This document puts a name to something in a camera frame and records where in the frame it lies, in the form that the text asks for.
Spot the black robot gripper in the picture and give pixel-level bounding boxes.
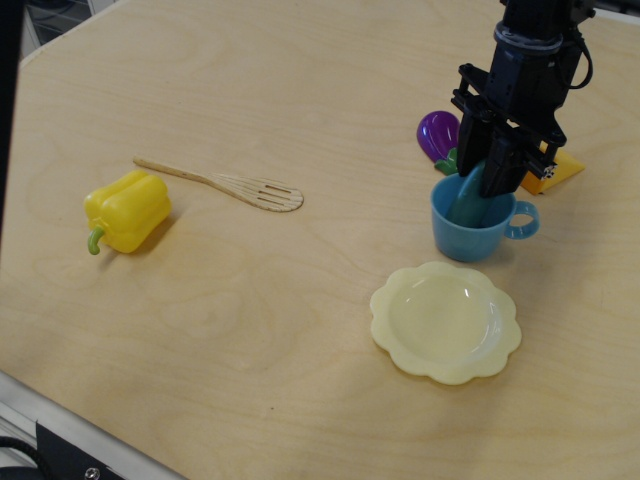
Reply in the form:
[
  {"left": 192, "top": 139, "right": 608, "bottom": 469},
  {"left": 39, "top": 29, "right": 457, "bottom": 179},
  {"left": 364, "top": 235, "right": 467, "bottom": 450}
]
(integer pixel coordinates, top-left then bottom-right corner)
[{"left": 451, "top": 34, "right": 583, "bottom": 198}]

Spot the green toy cucumber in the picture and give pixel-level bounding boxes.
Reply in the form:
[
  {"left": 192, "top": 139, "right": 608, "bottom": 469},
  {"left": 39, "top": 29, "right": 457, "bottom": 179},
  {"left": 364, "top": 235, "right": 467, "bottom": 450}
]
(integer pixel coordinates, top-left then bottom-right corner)
[{"left": 445, "top": 161, "right": 491, "bottom": 228}]

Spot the blue plastic cup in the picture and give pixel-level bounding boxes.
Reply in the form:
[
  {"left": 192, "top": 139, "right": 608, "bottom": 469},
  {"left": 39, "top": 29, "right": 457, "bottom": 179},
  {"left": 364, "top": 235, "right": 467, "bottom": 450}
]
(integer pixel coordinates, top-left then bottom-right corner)
[{"left": 430, "top": 174, "right": 540, "bottom": 262}]

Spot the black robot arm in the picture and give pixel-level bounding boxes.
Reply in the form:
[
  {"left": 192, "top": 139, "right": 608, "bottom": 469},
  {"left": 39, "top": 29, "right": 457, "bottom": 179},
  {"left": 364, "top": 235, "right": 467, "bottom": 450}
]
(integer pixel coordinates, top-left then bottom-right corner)
[{"left": 452, "top": 1, "right": 595, "bottom": 198}]

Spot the purple toy eggplant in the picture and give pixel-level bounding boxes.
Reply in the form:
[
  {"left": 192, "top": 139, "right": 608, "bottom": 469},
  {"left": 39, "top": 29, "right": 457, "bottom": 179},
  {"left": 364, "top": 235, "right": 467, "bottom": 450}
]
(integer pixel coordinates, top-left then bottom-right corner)
[{"left": 416, "top": 110, "right": 460, "bottom": 176}]

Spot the orange toy cheese wedge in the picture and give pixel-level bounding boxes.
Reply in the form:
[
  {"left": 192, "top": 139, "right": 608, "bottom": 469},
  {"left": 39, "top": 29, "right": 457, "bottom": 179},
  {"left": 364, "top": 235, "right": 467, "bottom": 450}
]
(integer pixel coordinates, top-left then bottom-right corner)
[{"left": 520, "top": 148, "right": 585, "bottom": 195}]

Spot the pale yellow scalloped plate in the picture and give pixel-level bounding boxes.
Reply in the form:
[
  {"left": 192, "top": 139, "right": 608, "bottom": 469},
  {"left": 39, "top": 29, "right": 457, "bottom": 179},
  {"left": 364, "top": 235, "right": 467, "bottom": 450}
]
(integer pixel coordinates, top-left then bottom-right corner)
[{"left": 370, "top": 262, "right": 522, "bottom": 386}]

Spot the wooden slotted spatula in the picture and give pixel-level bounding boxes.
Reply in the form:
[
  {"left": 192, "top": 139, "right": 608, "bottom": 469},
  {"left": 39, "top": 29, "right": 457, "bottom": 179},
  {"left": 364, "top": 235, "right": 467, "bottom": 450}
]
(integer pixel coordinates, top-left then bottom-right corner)
[{"left": 133, "top": 157, "right": 304, "bottom": 213}]

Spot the yellow toy bell pepper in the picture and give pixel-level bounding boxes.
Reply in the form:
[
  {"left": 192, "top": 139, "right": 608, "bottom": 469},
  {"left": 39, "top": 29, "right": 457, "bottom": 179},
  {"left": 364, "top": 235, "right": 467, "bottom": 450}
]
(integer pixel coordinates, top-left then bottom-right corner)
[{"left": 84, "top": 170, "right": 172, "bottom": 255}]

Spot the black corner bracket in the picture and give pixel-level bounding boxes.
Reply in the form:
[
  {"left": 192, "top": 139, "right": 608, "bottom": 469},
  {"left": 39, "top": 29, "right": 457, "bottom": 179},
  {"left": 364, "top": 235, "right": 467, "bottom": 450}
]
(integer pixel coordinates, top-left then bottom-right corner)
[{"left": 36, "top": 423, "right": 123, "bottom": 480}]

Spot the aluminium table frame rail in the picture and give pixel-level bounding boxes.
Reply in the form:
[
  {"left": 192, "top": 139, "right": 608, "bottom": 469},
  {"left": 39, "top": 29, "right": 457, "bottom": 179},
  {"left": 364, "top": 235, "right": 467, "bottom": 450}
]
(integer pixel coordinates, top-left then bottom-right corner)
[{"left": 1, "top": 373, "right": 182, "bottom": 479}]

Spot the black cable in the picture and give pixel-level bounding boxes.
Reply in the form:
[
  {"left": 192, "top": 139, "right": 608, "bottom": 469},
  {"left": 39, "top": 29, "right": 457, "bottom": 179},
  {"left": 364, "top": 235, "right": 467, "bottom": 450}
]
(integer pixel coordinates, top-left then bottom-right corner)
[{"left": 0, "top": 433, "right": 41, "bottom": 474}]

